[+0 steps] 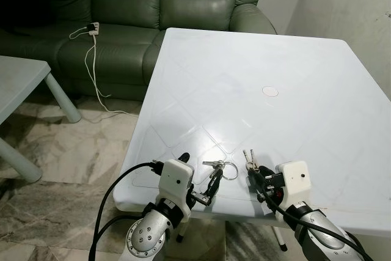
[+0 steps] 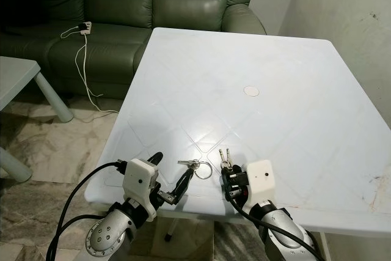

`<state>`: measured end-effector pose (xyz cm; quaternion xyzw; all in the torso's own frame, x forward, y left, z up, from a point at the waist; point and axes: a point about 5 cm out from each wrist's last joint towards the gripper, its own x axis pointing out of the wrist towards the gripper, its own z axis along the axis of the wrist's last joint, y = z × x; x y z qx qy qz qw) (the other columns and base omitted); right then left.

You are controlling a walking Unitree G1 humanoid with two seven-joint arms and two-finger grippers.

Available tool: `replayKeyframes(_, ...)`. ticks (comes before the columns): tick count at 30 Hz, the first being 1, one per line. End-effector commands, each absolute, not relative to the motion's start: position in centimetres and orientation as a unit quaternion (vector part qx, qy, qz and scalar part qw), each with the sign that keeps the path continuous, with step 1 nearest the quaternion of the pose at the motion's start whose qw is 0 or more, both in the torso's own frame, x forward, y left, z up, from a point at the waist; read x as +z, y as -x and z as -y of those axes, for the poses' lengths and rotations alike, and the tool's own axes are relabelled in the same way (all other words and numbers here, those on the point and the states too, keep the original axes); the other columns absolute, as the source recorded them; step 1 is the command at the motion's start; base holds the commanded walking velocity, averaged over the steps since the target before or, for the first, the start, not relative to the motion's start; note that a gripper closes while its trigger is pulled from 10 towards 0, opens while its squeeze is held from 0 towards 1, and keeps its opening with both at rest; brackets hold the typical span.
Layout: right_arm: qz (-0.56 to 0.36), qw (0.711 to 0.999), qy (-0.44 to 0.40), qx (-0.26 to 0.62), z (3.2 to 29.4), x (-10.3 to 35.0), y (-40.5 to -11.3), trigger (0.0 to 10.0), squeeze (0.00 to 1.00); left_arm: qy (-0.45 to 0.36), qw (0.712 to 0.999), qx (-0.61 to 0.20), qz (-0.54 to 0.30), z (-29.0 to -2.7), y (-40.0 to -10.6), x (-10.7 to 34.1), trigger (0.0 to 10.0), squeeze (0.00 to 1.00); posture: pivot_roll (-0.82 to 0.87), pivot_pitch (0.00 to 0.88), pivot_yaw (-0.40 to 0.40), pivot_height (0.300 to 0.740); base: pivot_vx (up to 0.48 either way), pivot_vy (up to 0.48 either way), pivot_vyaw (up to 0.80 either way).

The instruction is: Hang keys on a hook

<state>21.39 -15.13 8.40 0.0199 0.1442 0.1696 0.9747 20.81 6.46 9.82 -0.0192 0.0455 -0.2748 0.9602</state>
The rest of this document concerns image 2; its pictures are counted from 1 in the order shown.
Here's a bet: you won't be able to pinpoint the pair of silver keys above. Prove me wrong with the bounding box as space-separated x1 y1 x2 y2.
217 148 235 174

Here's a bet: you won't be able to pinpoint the white power strip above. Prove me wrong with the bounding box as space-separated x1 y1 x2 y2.
77 21 93 35

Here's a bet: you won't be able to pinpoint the green leather sofa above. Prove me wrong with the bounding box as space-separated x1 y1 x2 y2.
0 0 268 100

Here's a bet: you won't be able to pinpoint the silver keys on ring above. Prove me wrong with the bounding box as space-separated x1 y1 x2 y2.
178 158 213 180

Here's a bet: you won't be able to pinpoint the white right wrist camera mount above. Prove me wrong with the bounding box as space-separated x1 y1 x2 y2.
245 159 277 205

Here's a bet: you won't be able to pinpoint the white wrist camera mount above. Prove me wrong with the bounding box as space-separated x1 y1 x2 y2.
123 158 161 205
245 159 277 205

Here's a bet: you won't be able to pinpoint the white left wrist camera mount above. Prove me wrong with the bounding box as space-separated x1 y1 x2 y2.
123 158 161 205

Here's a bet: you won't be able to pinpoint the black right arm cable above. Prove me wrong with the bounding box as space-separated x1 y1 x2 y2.
227 197 324 261

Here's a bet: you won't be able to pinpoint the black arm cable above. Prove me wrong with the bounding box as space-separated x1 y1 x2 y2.
227 197 324 261
46 161 126 261

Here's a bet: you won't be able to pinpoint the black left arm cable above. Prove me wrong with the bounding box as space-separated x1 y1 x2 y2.
46 161 126 261

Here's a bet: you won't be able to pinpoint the white power cable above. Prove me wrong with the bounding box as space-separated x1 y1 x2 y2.
61 26 120 115

